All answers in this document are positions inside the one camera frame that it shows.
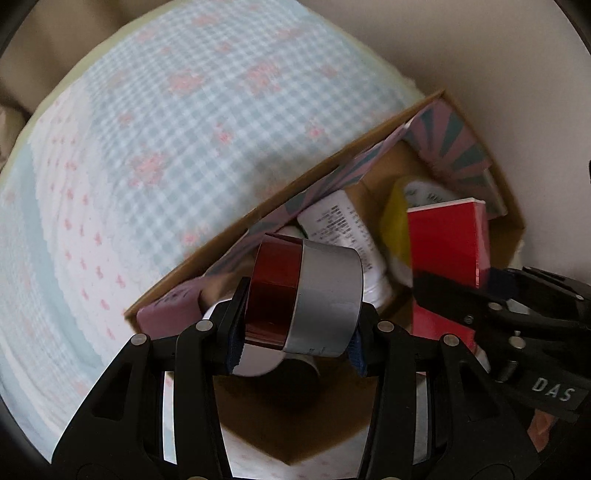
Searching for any red cosmetics box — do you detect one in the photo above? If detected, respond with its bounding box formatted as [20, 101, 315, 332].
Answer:
[406, 197, 492, 354]

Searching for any red lid silver jar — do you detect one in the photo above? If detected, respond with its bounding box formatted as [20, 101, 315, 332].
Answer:
[245, 234, 363, 358]

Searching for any person's right hand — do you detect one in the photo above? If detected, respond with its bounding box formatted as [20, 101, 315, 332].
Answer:
[528, 409, 558, 452]

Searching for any white lid green jar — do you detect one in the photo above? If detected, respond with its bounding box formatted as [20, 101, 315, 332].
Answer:
[231, 344, 318, 377]

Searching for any cardboard box pink lining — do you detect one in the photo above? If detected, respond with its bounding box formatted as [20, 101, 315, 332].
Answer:
[125, 91, 525, 465]

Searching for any yellow tape roll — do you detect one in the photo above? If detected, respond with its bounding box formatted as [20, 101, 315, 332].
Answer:
[379, 174, 461, 288]

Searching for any white pill bottle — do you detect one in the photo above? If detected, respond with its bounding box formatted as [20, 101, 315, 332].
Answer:
[297, 190, 394, 311]

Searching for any checkered floral bed cover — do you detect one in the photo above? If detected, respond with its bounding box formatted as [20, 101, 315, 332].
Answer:
[1, 1, 422, 458]

